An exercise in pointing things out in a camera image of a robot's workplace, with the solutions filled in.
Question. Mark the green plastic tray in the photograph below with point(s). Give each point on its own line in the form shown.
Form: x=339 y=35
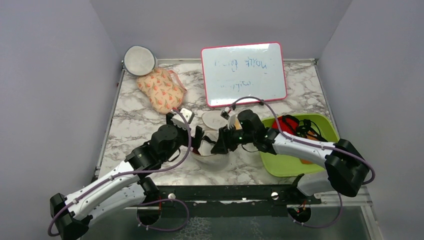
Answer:
x=289 y=166

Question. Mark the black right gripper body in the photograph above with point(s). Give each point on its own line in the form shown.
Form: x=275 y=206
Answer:
x=235 y=137

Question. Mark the grey rimmed mesh laundry bag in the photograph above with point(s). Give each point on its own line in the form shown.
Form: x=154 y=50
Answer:
x=139 y=60

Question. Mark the red and black bra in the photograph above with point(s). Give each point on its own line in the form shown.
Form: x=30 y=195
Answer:
x=296 y=127

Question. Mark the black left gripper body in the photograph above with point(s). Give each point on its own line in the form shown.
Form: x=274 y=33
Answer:
x=183 y=134

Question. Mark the black mounting rail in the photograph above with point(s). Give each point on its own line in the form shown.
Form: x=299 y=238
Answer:
x=216 y=201

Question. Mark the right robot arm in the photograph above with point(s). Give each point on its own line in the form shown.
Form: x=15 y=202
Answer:
x=345 y=170

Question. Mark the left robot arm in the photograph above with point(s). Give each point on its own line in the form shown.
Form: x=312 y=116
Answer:
x=125 y=185

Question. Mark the pink framed whiteboard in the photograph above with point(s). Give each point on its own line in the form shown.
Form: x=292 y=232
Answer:
x=241 y=73

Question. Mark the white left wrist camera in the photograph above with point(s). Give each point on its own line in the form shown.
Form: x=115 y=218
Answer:
x=182 y=118

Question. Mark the peach floral bra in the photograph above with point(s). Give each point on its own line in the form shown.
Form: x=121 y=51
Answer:
x=163 y=88

